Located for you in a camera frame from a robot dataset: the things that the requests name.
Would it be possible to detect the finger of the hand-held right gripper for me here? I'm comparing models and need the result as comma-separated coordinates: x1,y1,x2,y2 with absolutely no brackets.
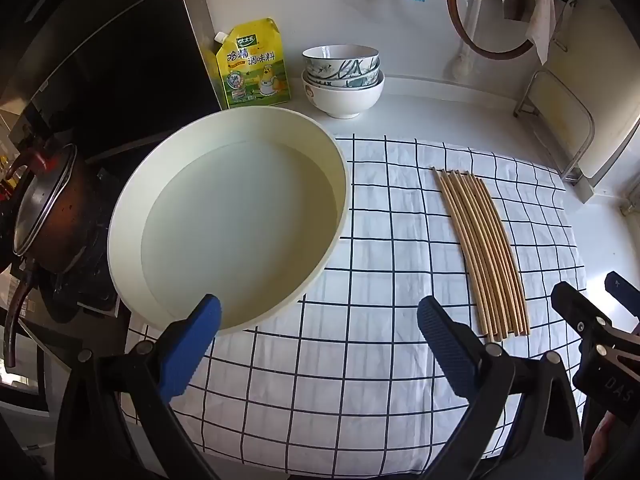
551,281,640,413
604,271,640,317

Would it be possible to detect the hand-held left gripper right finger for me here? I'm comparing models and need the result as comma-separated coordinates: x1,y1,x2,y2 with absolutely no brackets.
416,295,586,480

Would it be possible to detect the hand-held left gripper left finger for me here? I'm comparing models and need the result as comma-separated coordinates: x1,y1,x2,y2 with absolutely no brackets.
54,294,223,480

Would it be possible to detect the group of wooden chopsticks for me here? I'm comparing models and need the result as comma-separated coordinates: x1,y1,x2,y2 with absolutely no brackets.
432,166,531,343

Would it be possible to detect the white round tray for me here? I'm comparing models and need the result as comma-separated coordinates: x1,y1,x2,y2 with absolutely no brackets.
106,106,350,337

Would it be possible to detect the person's right hand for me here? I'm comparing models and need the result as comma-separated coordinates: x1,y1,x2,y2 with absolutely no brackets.
585,412,621,480

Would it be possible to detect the white checked cloth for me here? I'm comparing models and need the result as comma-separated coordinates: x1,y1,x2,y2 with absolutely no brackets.
122,134,588,461

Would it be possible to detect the white cutting board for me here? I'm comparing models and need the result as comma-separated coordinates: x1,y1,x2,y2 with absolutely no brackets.
565,110,640,203

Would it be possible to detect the dark brown pot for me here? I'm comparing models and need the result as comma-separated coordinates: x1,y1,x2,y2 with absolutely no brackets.
4,142,108,368

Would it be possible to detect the pale cutting board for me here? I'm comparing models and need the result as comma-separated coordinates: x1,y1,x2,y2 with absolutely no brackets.
522,72,592,171

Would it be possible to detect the glass pot lid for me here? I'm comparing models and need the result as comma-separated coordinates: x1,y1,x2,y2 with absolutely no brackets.
12,145,76,256

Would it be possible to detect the row of condiment bottles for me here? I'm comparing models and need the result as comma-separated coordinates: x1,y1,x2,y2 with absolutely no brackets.
0,125,23,201

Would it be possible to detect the plain white bowl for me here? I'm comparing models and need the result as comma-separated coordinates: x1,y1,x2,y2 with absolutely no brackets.
301,69,386,120

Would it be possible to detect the white dish brush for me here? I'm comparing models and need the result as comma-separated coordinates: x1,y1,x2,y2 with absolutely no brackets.
448,35,468,78

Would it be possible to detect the blue patterned bowl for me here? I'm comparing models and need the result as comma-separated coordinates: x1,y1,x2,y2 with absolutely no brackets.
301,45,381,77
304,67,381,87

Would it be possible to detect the white hanging cloth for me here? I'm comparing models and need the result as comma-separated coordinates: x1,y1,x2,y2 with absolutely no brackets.
525,0,557,65

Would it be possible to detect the yellow seasoning pouch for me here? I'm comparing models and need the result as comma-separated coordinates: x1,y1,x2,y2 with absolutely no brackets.
214,17,292,110

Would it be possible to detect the black range hood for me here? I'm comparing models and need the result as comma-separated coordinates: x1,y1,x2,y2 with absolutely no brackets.
0,0,223,161

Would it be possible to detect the metal wire rack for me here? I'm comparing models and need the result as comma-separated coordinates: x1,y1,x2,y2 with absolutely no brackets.
514,69,596,183

